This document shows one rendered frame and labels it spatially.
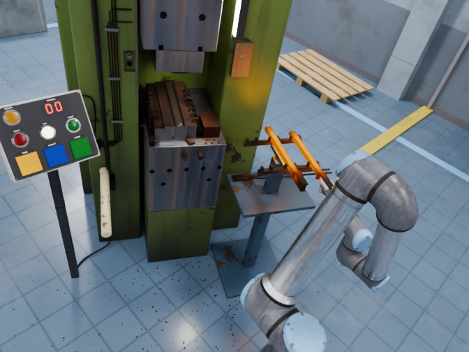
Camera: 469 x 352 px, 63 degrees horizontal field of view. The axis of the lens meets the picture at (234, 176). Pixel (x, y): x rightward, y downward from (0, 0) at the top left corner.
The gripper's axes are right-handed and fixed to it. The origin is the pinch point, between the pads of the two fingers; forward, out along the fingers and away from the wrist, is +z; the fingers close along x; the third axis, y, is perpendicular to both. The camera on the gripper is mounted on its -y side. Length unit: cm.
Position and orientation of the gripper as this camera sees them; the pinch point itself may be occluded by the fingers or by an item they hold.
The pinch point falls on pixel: (323, 178)
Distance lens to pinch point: 179.9
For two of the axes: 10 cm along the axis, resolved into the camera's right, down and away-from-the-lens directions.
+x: 9.4, -1.0, 3.3
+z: -3.1, -6.7, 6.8
